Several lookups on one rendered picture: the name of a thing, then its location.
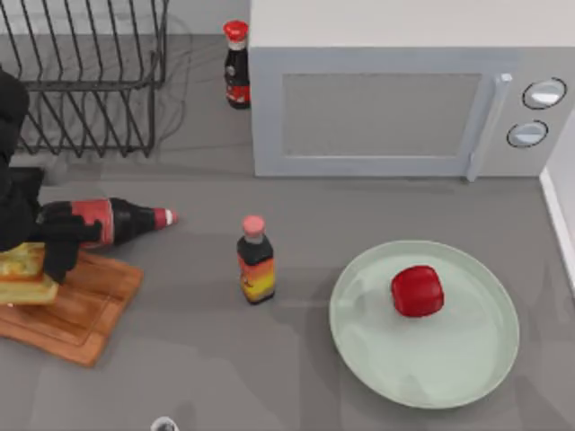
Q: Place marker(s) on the cola bottle with red label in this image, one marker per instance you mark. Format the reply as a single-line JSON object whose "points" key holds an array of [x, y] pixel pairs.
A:
{"points": [[130, 219]]}

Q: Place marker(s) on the thin yellow toast slice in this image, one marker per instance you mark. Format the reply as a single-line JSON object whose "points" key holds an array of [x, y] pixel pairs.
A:
{"points": [[22, 262]]}

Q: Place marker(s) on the thick yellow toast slice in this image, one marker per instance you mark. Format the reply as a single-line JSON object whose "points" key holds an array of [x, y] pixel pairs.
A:
{"points": [[27, 291]]}

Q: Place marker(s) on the wooden cutting board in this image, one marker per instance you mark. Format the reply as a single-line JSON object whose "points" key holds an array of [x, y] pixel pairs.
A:
{"points": [[85, 310]]}

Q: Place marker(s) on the sauce bottle with pink cap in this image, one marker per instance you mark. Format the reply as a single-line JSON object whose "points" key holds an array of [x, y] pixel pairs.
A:
{"points": [[256, 269]]}

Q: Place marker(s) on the grey round cup rim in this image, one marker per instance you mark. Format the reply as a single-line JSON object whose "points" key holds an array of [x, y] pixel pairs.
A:
{"points": [[164, 424]]}

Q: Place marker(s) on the dark bottle with red cap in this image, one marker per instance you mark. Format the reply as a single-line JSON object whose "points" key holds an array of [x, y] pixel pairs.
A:
{"points": [[237, 76]]}

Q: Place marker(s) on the microwave oven door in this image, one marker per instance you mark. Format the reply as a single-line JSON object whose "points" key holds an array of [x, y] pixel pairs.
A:
{"points": [[377, 114]]}

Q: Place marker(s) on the red apple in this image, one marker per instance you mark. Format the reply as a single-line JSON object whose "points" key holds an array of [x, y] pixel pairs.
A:
{"points": [[418, 291]]}

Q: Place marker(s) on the pale green plate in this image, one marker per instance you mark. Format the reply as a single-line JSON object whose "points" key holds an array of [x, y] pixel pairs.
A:
{"points": [[427, 354]]}

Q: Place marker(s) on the pale microwave oven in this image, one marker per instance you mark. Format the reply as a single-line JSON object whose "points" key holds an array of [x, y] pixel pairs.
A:
{"points": [[404, 27]]}

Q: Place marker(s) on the small microwave knob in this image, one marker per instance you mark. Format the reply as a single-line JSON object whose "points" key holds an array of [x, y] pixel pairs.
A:
{"points": [[527, 134]]}

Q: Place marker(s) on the white cabinet edge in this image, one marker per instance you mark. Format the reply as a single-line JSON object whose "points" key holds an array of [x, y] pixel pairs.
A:
{"points": [[559, 224]]}

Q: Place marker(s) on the large microwave knob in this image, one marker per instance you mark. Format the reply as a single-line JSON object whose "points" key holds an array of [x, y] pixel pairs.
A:
{"points": [[543, 93]]}

